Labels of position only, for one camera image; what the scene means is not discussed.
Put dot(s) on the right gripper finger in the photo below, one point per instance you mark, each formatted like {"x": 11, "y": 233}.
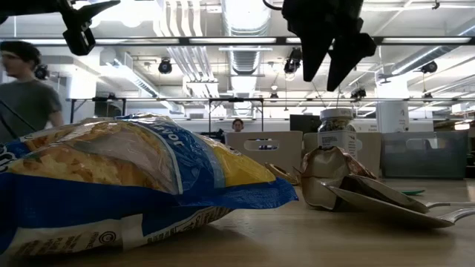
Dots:
{"x": 350, "y": 59}
{"x": 313, "y": 55}

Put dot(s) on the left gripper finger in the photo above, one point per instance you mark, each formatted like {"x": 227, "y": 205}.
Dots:
{"x": 79, "y": 42}
{"x": 89, "y": 9}

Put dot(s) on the blue yellow Maruchan ramen packet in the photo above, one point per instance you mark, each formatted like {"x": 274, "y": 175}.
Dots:
{"x": 111, "y": 193}

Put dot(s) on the white-lidded spice jar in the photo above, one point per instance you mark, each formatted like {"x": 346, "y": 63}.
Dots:
{"x": 335, "y": 126}

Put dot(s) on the background black metal frame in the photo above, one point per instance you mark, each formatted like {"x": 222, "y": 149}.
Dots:
{"x": 237, "y": 99}

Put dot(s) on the gold-coloured spoon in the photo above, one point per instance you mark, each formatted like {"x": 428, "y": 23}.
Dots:
{"x": 282, "y": 173}

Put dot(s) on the silver round ventilation duct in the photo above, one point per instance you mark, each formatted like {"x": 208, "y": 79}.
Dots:
{"x": 246, "y": 22}

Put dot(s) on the brown snack pouch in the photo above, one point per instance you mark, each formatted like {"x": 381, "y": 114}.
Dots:
{"x": 323, "y": 174}

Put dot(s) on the black flat screen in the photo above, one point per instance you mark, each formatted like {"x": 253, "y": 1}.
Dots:
{"x": 304, "y": 124}

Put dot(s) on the light grey storage bin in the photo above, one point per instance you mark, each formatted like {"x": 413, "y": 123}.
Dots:
{"x": 369, "y": 152}
{"x": 289, "y": 155}

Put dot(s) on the green plastic utensil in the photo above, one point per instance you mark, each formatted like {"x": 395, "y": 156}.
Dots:
{"x": 412, "y": 191}

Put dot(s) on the black ceiling spotlight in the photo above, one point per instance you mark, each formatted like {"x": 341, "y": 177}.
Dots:
{"x": 292, "y": 63}
{"x": 41, "y": 72}
{"x": 165, "y": 66}
{"x": 358, "y": 92}
{"x": 429, "y": 66}

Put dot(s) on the person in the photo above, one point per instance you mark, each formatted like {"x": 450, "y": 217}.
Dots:
{"x": 26, "y": 104}
{"x": 237, "y": 126}

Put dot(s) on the dark grey translucent bin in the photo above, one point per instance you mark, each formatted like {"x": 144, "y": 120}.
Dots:
{"x": 445, "y": 159}

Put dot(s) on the silver metal spoon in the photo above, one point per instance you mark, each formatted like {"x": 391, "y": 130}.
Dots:
{"x": 389, "y": 196}

